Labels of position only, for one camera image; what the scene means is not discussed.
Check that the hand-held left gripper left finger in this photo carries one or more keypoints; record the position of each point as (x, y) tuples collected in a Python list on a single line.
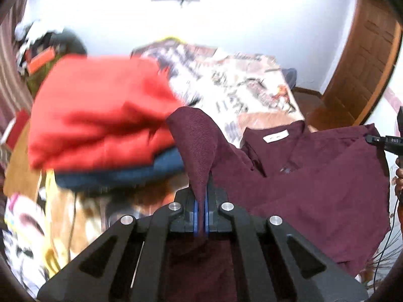
[(195, 220)]

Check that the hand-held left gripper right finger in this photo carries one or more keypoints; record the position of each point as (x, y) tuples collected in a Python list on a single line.
[(207, 220)]

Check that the maroon button-up shirt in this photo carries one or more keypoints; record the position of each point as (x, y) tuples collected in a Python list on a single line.
[(299, 195)]

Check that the person's right hand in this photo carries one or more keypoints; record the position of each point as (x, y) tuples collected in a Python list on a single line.
[(400, 179)]

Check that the navy folded garment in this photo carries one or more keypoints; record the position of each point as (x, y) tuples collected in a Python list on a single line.
[(132, 173)]

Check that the wooden door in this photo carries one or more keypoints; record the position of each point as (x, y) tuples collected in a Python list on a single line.
[(362, 63)]

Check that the grey backpack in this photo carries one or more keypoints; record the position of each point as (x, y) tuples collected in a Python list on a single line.
[(290, 77)]

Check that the newspaper printed blanket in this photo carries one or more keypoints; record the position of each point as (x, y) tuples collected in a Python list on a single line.
[(236, 81)]

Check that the red folded garment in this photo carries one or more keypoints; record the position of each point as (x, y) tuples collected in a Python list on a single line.
[(104, 110)]

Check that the yellow cloth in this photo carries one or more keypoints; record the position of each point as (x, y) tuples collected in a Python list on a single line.
[(50, 195)]

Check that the white pink printed cloth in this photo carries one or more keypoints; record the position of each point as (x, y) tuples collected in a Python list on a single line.
[(22, 242)]

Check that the brown cardboard box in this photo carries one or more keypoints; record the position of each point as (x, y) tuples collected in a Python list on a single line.
[(23, 170)]

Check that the yellow curved object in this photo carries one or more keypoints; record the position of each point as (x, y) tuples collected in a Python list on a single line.
[(171, 39)]

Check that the red box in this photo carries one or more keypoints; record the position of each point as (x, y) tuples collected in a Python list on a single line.
[(15, 129)]

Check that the orange box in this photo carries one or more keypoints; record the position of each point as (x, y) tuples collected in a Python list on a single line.
[(41, 60)]

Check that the pile of clutter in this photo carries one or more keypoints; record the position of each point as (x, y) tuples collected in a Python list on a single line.
[(59, 41)]

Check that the striped brown curtain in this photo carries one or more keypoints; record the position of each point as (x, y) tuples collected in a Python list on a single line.
[(11, 69)]

